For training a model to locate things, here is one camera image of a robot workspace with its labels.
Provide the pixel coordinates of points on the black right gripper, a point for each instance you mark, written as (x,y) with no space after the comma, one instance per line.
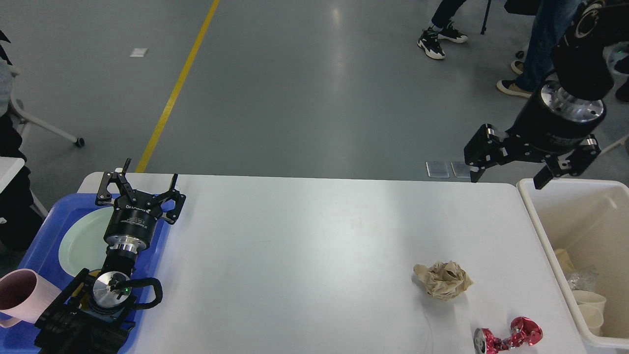
(552,123)

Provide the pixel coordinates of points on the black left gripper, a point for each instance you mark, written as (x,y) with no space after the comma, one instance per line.
(131,223)

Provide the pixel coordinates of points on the mint green plate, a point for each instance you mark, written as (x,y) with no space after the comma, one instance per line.
(83,245)

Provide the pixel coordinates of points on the brown paper bag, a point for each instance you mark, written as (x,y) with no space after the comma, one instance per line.
(564,260)

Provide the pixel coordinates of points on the foil sheet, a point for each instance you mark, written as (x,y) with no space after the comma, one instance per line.
(583,279)

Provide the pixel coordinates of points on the pink mug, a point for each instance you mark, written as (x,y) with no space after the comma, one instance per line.
(24,296)

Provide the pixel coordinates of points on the white paper cup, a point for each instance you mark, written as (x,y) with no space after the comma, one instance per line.
(589,298)
(593,318)

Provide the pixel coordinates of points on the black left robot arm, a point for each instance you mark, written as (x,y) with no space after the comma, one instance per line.
(90,316)

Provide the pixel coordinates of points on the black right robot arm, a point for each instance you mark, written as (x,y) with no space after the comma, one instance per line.
(578,58)

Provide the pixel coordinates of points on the beige plastic bin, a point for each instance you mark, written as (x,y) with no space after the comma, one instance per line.
(590,220)

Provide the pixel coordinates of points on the person in black trousers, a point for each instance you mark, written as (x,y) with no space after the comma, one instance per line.
(19,222)

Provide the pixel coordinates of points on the small white side table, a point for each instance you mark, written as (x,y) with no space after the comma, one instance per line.
(9,168)

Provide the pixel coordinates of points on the person in blue jeans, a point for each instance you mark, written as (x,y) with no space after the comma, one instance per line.
(551,21)

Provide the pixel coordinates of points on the crumpled brown napkin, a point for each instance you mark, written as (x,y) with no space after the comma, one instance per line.
(444,281)

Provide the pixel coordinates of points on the red candy wrapper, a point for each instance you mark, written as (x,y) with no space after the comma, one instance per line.
(523,331)

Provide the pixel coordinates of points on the white chair at left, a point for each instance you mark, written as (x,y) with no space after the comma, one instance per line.
(14,107)

